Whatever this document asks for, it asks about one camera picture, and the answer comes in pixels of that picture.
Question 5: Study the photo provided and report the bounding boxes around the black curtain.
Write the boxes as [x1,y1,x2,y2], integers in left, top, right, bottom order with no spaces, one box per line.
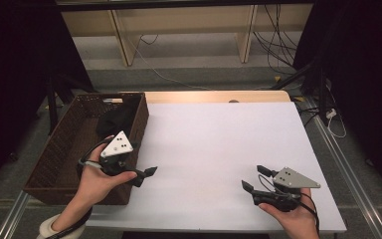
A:
[292,0,382,203]
[0,0,96,197]

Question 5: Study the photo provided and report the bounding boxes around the white adapter cable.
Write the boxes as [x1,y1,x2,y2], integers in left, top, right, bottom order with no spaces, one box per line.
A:
[326,116,348,139]

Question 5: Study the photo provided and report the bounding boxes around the person's right hand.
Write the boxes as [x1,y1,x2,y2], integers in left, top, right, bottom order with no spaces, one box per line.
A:
[258,187,320,239]

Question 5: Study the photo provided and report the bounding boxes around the person's left hand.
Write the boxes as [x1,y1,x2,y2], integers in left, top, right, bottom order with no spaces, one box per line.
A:
[74,134,137,207]

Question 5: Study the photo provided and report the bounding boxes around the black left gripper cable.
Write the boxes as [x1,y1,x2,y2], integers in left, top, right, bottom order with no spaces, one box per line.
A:
[44,135,113,239]

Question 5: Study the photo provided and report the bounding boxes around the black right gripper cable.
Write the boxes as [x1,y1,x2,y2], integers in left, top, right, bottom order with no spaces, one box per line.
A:
[258,173,321,237]

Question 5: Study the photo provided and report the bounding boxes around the bundle of black cables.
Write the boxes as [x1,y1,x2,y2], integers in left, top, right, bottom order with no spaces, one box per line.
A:
[253,3,299,76]

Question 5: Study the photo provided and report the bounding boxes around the black tripod stand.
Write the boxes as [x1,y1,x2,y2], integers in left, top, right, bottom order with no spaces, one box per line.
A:
[271,59,332,127]

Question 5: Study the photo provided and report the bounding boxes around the black metal stand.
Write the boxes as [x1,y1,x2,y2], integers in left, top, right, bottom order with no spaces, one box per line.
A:
[44,74,97,135]

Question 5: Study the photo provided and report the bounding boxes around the black floor cable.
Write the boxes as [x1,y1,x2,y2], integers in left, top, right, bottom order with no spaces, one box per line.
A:
[297,105,327,127]

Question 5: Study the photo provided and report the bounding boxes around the short black cable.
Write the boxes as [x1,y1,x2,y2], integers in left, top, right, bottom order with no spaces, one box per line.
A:
[139,34,159,46]

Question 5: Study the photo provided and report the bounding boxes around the brown woven basket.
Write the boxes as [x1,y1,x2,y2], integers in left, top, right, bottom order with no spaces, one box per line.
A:
[23,92,150,206]

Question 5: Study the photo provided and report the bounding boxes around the metal floor rail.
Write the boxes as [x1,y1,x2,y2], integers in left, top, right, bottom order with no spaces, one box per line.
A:
[0,190,31,239]
[306,98,382,239]

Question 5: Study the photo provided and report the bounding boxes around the white table mat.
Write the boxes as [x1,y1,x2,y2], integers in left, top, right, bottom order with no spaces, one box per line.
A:
[86,102,347,233]

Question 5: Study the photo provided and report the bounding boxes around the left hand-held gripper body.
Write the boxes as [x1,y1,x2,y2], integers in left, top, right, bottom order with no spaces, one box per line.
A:
[77,129,137,177]

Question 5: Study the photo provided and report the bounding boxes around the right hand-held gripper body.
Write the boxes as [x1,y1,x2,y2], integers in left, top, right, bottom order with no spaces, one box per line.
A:
[252,166,321,213]

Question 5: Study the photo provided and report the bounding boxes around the black pants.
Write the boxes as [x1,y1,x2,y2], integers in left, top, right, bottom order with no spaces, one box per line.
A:
[95,99,137,139]

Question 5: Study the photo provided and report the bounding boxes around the long white floor cable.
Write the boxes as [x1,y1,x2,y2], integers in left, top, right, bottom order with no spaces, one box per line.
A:
[125,33,213,92]

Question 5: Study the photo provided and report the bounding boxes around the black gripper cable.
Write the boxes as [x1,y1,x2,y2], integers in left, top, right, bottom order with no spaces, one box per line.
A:
[258,173,321,237]
[44,135,113,239]

